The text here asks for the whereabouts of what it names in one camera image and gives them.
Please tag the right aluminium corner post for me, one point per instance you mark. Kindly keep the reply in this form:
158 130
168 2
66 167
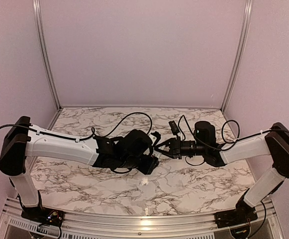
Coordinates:
239 54

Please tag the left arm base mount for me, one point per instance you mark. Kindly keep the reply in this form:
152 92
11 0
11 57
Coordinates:
41 214

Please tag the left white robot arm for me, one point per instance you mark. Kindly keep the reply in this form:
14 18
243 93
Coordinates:
132 151

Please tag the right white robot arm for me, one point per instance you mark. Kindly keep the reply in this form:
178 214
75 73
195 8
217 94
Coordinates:
273 142

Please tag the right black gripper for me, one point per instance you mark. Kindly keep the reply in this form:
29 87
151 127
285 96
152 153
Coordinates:
176 148

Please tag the left aluminium corner post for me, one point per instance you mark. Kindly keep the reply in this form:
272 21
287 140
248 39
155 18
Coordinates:
44 52

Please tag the aluminium corner post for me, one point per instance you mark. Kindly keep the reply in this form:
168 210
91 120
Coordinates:
44 52
239 54

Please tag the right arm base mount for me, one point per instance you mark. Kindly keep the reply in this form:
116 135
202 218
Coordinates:
236 215

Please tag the front aluminium rail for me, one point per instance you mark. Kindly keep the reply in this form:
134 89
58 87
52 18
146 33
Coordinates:
78 225

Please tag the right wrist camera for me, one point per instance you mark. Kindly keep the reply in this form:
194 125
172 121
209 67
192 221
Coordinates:
174 127

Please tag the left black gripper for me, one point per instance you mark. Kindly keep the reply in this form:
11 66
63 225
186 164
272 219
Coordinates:
148 167

